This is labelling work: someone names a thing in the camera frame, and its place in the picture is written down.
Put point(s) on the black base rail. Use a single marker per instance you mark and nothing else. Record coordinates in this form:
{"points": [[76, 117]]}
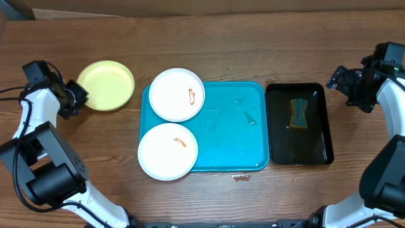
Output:
{"points": [[284, 223]]}

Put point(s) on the white plate with red ring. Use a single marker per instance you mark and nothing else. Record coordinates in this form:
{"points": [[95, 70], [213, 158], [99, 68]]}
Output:
{"points": [[176, 95]]}

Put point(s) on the yellow plate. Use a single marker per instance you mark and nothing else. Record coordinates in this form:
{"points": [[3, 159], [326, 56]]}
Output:
{"points": [[110, 85]]}

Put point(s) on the green yellow sponge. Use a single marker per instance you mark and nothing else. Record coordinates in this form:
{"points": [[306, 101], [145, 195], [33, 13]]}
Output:
{"points": [[298, 113]]}

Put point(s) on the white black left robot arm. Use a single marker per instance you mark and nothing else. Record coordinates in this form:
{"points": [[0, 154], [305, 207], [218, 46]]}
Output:
{"points": [[47, 172]]}

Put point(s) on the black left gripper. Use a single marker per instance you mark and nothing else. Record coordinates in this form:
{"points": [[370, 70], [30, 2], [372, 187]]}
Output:
{"points": [[74, 85]]}

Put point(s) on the brown cardboard backdrop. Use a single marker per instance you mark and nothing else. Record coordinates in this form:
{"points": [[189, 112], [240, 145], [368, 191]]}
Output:
{"points": [[209, 7]]}

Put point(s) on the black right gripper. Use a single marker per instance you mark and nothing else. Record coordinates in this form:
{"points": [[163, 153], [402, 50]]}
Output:
{"points": [[338, 79]]}

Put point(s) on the white plate with orange streak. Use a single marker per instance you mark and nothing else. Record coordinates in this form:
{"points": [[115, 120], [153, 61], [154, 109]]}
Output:
{"points": [[168, 152]]}

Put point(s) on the blue plastic tray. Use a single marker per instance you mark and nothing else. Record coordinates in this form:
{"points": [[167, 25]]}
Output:
{"points": [[231, 128]]}

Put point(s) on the black water tray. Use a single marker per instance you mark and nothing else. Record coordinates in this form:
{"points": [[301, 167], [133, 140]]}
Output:
{"points": [[294, 146]]}

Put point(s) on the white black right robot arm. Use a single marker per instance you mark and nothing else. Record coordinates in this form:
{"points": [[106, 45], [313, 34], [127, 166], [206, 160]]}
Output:
{"points": [[381, 189]]}

